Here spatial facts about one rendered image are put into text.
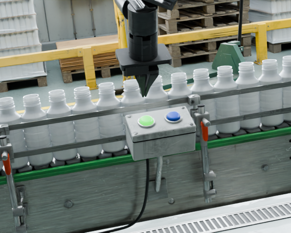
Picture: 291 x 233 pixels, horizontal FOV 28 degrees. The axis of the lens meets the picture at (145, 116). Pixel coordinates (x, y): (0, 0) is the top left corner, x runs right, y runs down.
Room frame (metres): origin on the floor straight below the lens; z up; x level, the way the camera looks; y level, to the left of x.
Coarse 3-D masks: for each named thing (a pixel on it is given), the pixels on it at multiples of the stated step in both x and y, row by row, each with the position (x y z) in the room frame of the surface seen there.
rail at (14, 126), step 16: (208, 96) 1.35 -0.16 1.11; (224, 96) 1.36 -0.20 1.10; (96, 112) 1.30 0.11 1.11; (112, 112) 1.31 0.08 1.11; (272, 112) 1.38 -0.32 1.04; (288, 112) 1.39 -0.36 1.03; (16, 128) 1.27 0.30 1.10; (80, 144) 1.29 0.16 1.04; (96, 144) 1.30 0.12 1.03; (0, 160) 1.26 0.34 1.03
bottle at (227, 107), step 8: (224, 72) 1.38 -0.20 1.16; (224, 80) 1.38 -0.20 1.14; (232, 80) 1.38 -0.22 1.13; (216, 88) 1.38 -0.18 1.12; (224, 88) 1.37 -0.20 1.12; (232, 88) 1.37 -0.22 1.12; (232, 96) 1.37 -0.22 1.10; (216, 104) 1.38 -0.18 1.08; (224, 104) 1.37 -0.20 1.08; (232, 104) 1.37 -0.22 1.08; (216, 112) 1.39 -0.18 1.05; (224, 112) 1.37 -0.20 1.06; (232, 112) 1.37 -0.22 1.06; (224, 128) 1.37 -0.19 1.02; (232, 128) 1.37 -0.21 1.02
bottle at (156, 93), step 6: (156, 84) 1.35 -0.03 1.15; (162, 84) 1.36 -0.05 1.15; (150, 90) 1.36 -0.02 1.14; (156, 90) 1.35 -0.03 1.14; (162, 90) 1.36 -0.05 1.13; (144, 96) 1.37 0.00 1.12; (150, 96) 1.35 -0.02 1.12; (156, 96) 1.34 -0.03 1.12; (162, 96) 1.35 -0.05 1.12; (150, 102) 1.34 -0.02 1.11; (156, 108) 1.34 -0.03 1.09; (162, 108) 1.34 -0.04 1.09; (168, 108) 1.36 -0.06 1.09
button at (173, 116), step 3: (171, 111) 1.21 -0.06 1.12; (174, 111) 1.20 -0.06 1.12; (168, 114) 1.20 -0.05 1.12; (171, 114) 1.20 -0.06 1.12; (174, 114) 1.19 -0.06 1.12; (177, 114) 1.19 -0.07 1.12; (168, 117) 1.19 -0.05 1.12; (171, 117) 1.19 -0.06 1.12; (174, 117) 1.18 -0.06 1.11; (177, 117) 1.19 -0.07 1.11; (180, 117) 1.20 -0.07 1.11; (171, 120) 1.18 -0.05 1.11; (174, 120) 1.18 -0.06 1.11
